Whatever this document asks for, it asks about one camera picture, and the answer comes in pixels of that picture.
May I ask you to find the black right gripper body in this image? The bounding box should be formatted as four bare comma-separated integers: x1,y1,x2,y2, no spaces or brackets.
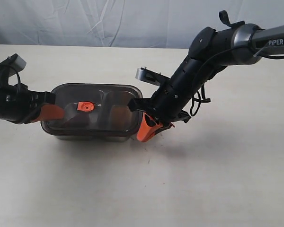
128,79,191,124

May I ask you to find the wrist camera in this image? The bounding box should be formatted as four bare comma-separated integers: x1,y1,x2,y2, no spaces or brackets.
135,68,169,87
2,53,27,78

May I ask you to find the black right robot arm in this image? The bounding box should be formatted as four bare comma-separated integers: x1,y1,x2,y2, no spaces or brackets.
128,22,284,142

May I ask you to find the blue-grey backdrop cloth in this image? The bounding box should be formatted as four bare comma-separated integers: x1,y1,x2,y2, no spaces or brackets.
0,0,284,48

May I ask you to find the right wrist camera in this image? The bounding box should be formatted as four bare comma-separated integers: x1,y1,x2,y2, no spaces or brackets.
135,68,169,87

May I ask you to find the dark transparent box lid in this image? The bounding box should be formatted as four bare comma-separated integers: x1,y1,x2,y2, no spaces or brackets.
40,82,144,138

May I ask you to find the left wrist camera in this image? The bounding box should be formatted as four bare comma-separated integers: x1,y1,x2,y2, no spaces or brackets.
2,53,27,78

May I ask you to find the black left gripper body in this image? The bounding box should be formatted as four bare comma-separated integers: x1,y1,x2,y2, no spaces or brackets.
0,84,56,124

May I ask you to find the red toy sausage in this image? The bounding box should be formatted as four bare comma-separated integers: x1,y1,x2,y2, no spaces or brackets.
63,113,90,128

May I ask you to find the stainless steel lunch box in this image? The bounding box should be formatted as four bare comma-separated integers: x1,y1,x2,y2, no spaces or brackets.
51,84,142,142

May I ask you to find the yellow toy cheese wedge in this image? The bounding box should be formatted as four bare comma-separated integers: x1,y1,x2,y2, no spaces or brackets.
110,105,132,128

